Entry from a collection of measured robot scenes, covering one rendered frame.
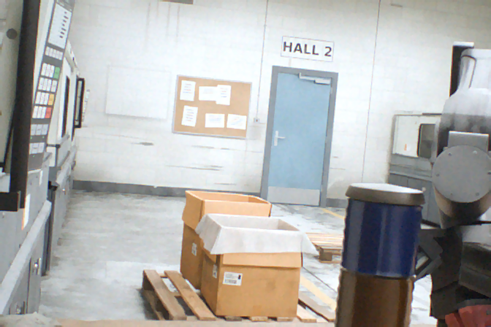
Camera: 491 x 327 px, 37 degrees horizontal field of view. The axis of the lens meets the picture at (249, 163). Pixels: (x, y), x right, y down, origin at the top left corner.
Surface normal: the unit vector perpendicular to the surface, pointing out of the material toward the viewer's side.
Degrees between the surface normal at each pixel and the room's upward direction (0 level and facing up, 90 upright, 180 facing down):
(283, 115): 90
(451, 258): 92
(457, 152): 69
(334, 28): 90
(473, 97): 26
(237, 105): 90
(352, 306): 76
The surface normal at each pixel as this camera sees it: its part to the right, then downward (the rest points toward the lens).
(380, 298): -0.03, -0.19
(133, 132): 0.21, 0.07
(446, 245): -0.96, -0.04
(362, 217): -0.65, 0.22
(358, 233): -0.70, -0.27
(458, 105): -0.07, -0.89
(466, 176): -0.28, -0.34
